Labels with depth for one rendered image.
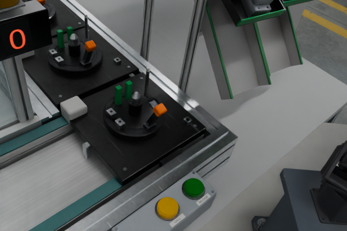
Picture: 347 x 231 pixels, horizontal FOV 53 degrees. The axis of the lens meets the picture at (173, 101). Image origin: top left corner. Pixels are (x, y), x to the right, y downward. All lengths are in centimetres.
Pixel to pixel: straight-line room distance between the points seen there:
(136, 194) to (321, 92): 75
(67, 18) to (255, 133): 65
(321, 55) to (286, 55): 210
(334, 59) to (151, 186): 262
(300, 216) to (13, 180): 55
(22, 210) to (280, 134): 68
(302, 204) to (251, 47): 44
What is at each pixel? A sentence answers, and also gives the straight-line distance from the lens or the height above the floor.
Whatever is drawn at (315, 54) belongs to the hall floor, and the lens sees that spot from 313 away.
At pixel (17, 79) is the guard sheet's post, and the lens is 76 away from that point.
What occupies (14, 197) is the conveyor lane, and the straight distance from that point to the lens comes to 77.
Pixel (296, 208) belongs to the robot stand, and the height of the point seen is 106.
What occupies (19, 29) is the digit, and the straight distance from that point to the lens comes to 63.
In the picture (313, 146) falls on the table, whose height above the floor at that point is 86.
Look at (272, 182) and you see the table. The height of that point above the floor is 86.
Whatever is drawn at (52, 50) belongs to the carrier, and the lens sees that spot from 94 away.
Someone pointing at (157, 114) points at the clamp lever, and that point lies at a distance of 69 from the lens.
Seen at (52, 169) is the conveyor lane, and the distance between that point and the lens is 80.
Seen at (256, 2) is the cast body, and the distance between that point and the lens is 76.
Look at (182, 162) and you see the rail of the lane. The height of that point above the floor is 96.
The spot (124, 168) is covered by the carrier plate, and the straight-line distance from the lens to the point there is 72.
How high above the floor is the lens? 156
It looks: 44 degrees down
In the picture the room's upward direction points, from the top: 11 degrees clockwise
